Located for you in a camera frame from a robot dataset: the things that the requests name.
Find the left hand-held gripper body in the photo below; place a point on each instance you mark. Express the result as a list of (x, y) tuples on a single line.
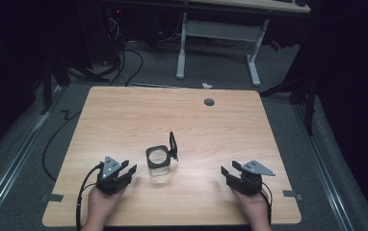
[(109, 179)]

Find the round dark table grommet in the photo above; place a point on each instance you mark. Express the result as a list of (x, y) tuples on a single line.
[(209, 102)]

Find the black metal stand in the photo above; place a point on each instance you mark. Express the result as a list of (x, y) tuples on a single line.
[(48, 86), (305, 96)]

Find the grey tape strip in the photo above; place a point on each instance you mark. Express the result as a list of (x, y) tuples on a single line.
[(55, 198), (292, 194)]

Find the white crumpled paper scrap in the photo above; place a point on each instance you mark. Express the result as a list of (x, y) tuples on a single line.
[(206, 85)]

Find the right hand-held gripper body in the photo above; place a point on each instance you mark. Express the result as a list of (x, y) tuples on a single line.
[(251, 181)]

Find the metal floor rail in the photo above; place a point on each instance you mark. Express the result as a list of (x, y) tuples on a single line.
[(12, 170), (326, 170)]

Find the person's right hand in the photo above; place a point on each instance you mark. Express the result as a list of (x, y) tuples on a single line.
[(252, 208)]

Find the white-framed wooden desk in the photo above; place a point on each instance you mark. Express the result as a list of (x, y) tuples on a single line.
[(220, 30)]

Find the clear jar with black lid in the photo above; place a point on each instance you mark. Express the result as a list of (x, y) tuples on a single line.
[(159, 159)]

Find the person's left hand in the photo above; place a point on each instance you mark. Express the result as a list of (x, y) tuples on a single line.
[(101, 207)]

